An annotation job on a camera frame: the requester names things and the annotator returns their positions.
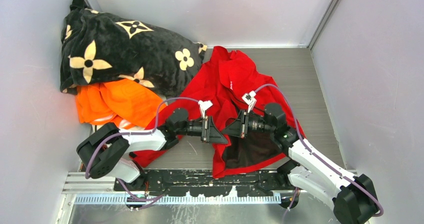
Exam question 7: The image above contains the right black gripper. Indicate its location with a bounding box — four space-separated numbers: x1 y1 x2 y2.
221 109 275 138

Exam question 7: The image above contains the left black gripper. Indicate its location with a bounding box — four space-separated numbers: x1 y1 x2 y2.
176 115 228 144

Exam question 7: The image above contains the red zip jacket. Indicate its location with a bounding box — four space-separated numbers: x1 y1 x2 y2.
130 45 306 179

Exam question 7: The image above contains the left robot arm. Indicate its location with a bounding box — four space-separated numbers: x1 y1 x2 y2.
76 108 228 191

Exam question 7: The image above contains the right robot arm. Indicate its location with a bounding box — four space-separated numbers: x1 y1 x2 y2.
222 103 384 224

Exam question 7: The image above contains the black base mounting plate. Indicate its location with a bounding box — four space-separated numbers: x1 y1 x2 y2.
125 169 295 198

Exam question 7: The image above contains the orange garment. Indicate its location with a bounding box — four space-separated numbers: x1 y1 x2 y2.
75 79 166 129

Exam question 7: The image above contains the black floral plush blanket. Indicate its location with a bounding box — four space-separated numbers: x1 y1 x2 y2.
59 0 207 97

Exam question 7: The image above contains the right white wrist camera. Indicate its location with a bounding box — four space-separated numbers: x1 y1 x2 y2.
242 90 257 113

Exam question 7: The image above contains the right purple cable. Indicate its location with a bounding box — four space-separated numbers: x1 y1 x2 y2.
253 83 385 218

